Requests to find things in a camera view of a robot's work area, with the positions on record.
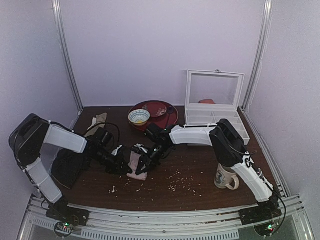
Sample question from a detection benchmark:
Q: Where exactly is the pink and cream underwear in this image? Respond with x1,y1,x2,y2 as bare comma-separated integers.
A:
126,151,148,181

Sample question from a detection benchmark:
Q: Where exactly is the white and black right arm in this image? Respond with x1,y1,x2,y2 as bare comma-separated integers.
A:
135,118,280,212

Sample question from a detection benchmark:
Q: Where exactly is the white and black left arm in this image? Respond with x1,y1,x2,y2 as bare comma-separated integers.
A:
8,113,133,208

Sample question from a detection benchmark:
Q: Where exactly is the beige crumpled cloth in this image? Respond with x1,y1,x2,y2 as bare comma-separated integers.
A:
84,112,108,137

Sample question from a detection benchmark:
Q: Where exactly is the red round lacquer tray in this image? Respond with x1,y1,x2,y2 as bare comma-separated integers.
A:
127,100,179,132

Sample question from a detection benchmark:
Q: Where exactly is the yellow and blue patterned bowl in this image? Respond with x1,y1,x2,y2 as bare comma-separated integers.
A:
128,109,151,126

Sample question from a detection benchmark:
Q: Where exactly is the small red floral dish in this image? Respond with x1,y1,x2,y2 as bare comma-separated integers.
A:
142,102,167,118

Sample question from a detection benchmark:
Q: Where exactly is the black striped garment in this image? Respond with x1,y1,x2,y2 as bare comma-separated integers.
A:
51,149,91,190

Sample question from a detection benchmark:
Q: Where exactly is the purple spoon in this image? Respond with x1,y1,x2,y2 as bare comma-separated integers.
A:
165,105,175,127

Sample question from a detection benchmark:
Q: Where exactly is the red object behind box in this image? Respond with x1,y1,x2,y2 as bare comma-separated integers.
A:
198,99,215,104

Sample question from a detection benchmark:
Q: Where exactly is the beige mug with blue design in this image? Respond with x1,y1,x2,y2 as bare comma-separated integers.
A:
214,163,240,191

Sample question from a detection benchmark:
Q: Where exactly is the white compartment box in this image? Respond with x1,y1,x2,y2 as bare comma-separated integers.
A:
184,69,250,145

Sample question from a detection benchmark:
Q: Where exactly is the aluminium front rail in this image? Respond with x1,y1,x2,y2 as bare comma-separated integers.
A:
17,195,317,240

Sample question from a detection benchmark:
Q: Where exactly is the right aluminium frame post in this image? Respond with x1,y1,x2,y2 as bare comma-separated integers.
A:
242,0,273,112

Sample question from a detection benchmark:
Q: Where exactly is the aluminium frame post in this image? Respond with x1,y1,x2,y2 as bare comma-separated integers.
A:
51,0,84,113
242,0,273,112

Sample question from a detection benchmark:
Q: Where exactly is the left aluminium frame post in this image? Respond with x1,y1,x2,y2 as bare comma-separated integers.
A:
51,0,84,113

